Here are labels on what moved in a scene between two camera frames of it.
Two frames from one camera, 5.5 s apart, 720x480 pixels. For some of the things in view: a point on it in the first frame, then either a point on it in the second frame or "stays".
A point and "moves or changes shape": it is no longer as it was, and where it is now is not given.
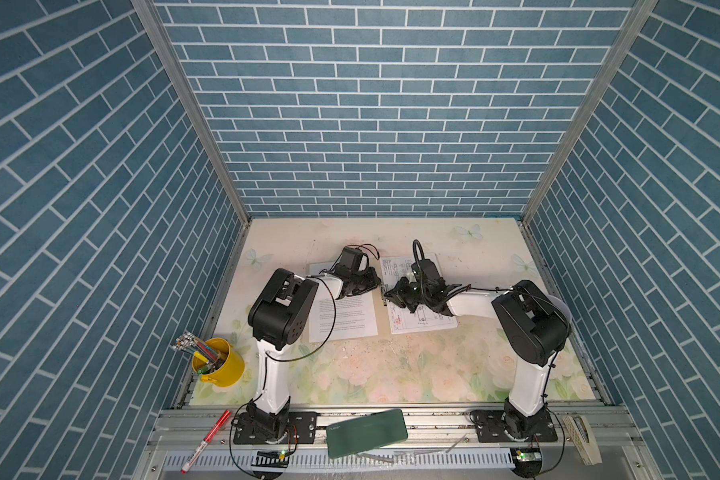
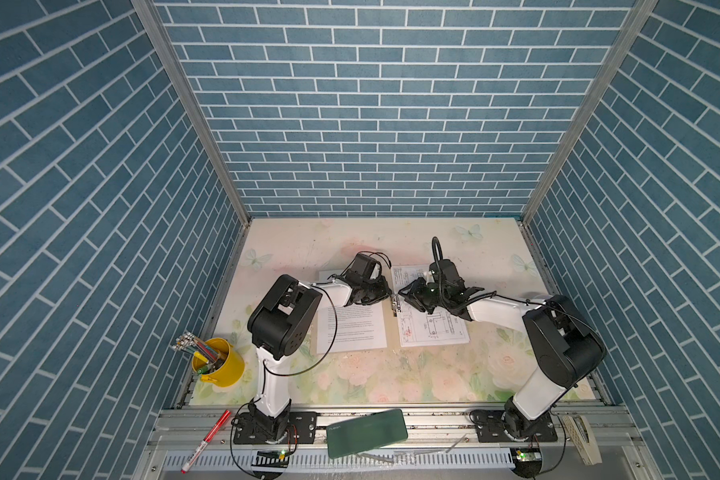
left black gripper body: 361,281 -> 373,290
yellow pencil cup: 228,373 stays
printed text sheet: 344,317 moves or changes shape
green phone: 365,433 stays
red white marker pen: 209,438 stays
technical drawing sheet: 401,320 moves or changes shape
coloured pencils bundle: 200,350 stays
